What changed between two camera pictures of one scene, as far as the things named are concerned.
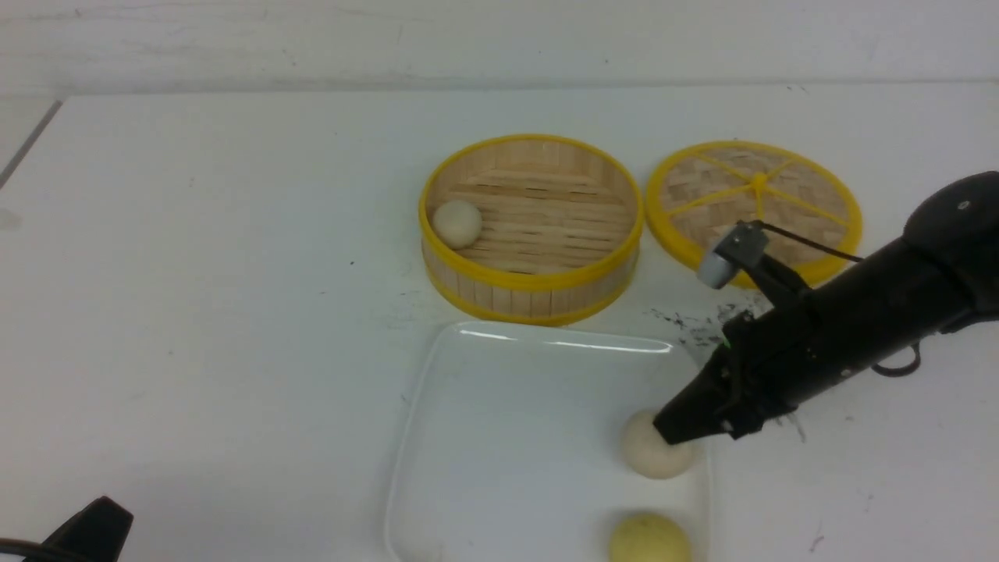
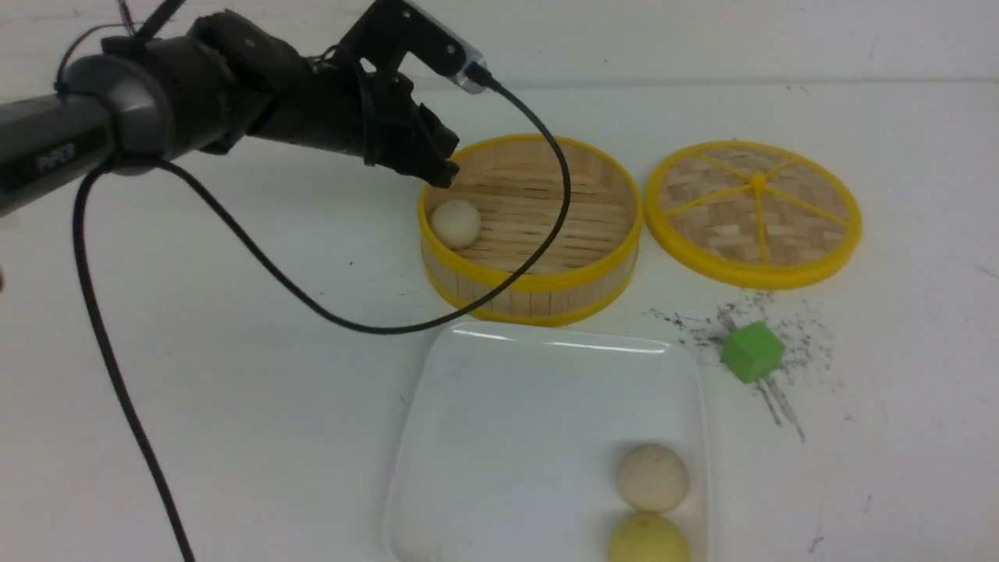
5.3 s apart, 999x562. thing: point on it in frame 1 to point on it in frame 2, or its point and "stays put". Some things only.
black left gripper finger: x=97 y=533 to x=367 y=116
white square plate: x=509 y=446 stays put
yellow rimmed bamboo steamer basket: x=561 y=224 stays put
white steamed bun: x=457 y=223 stays put
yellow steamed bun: x=649 y=538 stays put
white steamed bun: x=648 y=451 to x=652 y=478
